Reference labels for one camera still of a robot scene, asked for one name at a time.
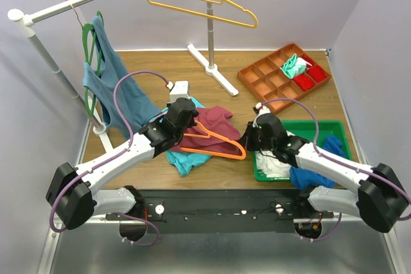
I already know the orange hanger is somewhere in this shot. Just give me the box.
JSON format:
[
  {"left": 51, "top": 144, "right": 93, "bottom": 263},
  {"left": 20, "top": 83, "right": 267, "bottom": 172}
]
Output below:
[{"left": 180, "top": 120, "right": 247, "bottom": 160}]

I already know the maroon tank top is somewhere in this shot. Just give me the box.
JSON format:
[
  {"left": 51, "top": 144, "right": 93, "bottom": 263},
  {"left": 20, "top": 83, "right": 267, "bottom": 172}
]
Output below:
[{"left": 171, "top": 106, "right": 241, "bottom": 155}]

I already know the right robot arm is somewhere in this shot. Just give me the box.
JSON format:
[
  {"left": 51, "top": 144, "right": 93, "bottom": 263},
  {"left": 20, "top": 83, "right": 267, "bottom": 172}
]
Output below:
[{"left": 240, "top": 113, "right": 410, "bottom": 233}]

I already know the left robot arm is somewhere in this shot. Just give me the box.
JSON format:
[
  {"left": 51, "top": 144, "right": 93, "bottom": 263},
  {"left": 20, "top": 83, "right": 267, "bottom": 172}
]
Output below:
[{"left": 46, "top": 98, "right": 198, "bottom": 230}]

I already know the blue-grey hanging tank top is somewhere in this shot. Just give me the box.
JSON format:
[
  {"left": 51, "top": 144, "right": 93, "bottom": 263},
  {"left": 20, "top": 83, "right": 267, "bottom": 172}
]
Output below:
[{"left": 83, "top": 12, "right": 160, "bottom": 139}]

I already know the yellow hanger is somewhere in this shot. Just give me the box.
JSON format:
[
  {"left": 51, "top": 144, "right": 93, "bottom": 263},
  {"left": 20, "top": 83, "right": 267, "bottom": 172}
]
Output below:
[{"left": 147, "top": 0, "right": 259, "bottom": 28}]

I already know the white cloth in bin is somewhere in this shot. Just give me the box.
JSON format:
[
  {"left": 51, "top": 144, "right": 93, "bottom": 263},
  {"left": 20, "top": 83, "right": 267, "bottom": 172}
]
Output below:
[{"left": 254, "top": 150, "right": 292, "bottom": 178}]

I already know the turquoise folded shirt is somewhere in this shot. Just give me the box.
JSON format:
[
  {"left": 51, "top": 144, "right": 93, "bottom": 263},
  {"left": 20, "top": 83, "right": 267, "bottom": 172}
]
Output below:
[{"left": 166, "top": 98, "right": 211, "bottom": 176}]

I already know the royal blue cloth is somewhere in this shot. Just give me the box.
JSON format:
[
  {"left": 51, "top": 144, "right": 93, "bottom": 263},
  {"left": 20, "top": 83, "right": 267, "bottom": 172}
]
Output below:
[{"left": 290, "top": 135, "right": 347, "bottom": 191}]

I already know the red cloth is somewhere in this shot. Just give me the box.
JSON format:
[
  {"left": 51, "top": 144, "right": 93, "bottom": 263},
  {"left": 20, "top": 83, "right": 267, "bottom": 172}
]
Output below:
[{"left": 293, "top": 65, "right": 328, "bottom": 91}]

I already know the orange compartment tray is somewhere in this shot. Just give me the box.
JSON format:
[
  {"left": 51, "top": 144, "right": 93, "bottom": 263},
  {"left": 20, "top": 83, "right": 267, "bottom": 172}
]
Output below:
[{"left": 237, "top": 43, "right": 331, "bottom": 114}]

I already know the white clothes rack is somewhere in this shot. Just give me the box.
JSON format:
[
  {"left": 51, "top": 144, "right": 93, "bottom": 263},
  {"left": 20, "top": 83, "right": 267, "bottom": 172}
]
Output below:
[{"left": 6, "top": 0, "right": 240, "bottom": 153}]

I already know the green plastic bin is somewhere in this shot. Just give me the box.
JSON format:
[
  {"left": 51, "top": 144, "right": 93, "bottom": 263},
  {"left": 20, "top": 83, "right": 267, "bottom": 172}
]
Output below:
[{"left": 253, "top": 120, "right": 352, "bottom": 182}]

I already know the mint green cloth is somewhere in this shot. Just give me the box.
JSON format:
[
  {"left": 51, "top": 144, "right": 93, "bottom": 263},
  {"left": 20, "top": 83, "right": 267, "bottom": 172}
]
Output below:
[{"left": 281, "top": 53, "right": 308, "bottom": 79}]

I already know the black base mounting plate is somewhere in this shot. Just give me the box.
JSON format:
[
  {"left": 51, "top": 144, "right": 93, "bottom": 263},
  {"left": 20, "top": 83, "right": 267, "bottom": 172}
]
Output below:
[{"left": 126, "top": 189, "right": 319, "bottom": 234}]

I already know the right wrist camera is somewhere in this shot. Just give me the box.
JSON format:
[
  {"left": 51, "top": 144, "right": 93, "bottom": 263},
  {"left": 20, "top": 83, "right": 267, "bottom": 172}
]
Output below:
[{"left": 252, "top": 102, "right": 271, "bottom": 128}]

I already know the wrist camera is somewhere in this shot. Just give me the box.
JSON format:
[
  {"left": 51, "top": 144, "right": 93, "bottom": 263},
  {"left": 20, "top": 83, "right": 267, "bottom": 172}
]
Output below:
[
  {"left": 252, "top": 102, "right": 271, "bottom": 128},
  {"left": 166, "top": 81, "right": 190, "bottom": 103}
]

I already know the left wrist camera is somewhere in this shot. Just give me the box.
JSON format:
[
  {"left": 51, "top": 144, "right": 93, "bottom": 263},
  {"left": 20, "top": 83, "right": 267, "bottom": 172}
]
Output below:
[{"left": 166, "top": 81, "right": 190, "bottom": 103}]

